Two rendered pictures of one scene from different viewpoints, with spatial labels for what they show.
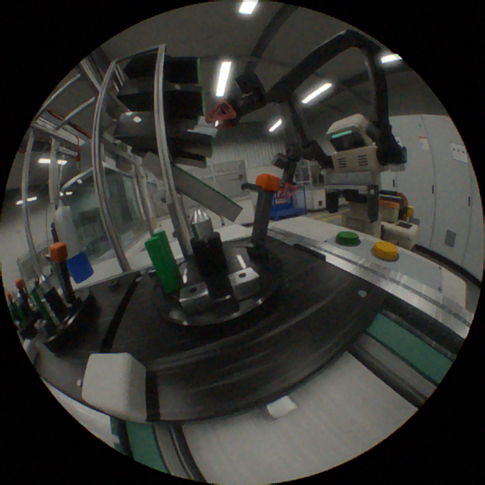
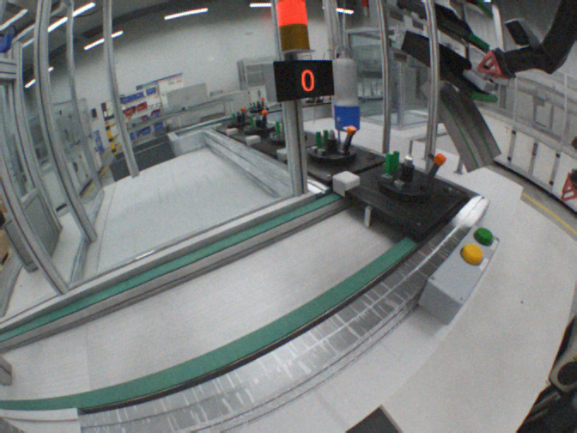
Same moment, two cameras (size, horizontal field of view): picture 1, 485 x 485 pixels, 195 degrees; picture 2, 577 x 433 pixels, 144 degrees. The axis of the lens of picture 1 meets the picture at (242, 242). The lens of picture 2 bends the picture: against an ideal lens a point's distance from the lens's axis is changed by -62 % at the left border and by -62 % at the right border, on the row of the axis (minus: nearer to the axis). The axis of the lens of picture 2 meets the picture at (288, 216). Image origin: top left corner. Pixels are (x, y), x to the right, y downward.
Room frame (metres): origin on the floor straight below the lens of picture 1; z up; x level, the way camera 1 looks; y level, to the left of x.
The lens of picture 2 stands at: (-0.22, -0.34, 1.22)
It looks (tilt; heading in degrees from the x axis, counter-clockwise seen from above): 33 degrees down; 79
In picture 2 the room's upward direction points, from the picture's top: 6 degrees counter-clockwise
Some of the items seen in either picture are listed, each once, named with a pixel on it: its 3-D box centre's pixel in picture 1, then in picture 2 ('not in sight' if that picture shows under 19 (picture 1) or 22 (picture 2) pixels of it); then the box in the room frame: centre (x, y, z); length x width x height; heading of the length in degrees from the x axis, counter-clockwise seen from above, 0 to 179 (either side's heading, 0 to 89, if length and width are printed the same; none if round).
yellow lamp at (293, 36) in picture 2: not in sight; (294, 38); (-0.09, 0.09, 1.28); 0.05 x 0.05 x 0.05
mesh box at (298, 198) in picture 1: (283, 201); not in sight; (4.74, -1.69, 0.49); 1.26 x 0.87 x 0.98; 102
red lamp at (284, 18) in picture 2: not in sight; (291, 14); (-0.09, 0.09, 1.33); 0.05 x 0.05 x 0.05
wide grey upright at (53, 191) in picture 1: (53, 189); (332, 29); (0.56, 1.31, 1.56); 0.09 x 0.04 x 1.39; 17
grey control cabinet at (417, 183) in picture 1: (414, 181); not in sight; (1.15, -3.06, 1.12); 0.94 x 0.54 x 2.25; 10
